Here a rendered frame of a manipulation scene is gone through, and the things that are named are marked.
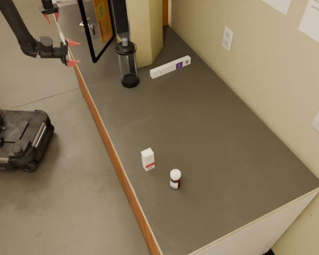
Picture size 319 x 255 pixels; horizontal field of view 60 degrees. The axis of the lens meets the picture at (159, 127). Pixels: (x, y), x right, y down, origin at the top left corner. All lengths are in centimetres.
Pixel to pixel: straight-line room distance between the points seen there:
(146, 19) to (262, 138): 83
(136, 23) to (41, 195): 151
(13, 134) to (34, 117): 23
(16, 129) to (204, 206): 181
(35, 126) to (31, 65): 130
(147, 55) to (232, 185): 89
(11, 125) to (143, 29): 148
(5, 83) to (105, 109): 220
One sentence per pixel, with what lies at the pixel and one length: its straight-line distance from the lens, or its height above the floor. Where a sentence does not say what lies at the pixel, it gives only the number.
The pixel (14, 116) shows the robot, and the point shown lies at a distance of 268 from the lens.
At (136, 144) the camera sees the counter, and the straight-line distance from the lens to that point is 127.
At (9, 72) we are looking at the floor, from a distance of 367.
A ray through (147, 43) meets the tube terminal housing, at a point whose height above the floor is 109.
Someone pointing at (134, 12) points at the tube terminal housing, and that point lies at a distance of 150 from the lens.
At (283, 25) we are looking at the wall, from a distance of 123.
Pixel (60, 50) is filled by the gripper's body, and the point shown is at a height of 113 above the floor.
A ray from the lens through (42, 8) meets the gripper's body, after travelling 188.
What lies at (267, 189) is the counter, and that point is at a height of 94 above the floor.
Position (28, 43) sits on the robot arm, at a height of 121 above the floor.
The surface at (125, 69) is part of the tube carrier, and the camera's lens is 147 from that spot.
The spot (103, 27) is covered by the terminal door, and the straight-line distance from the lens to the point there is 172.
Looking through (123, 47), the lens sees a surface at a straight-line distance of 142.
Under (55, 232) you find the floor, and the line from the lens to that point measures 221.
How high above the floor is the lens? 194
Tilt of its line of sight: 49 degrees down
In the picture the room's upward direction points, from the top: 2 degrees counter-clockwise
